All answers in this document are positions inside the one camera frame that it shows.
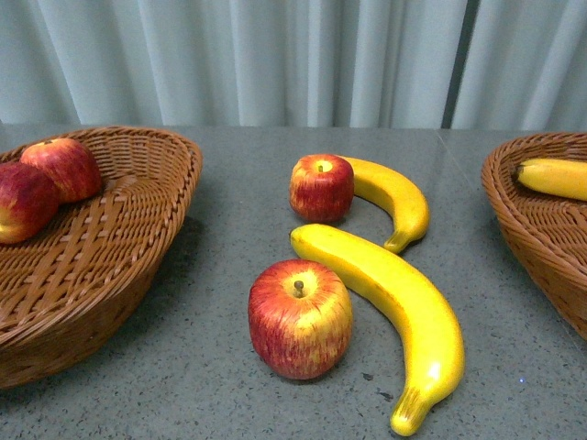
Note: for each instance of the red yellow apple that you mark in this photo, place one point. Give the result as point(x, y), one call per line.
point(321, 188)
point(300, 318)

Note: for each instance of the large near yellow banana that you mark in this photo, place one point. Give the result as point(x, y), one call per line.
point(433, 345)

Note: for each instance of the red apple back in basket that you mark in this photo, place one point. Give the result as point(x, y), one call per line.
point(69, 164)

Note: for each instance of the red apple in basket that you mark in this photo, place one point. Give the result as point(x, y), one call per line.
point(29, 199)
point(69, 164)

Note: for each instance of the small far yellow banana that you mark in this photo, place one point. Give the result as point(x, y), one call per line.
point(396, 195)

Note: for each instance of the brown wicker basket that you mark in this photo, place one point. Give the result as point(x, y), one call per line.
point(546, 234)
point(68, 289)

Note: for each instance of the left brown wicker basket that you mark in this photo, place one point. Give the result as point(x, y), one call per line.
point(68, 289)

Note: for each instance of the red apple front in basket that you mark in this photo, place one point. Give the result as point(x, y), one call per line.
point(29, 199)

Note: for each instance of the yellow banana in right basket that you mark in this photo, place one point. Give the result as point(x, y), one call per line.
point(558, 177)

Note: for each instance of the right brown wicker basket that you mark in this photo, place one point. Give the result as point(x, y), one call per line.
point(546, 234)

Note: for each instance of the grey pleated curtain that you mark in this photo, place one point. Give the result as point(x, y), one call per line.
point(517, 65)

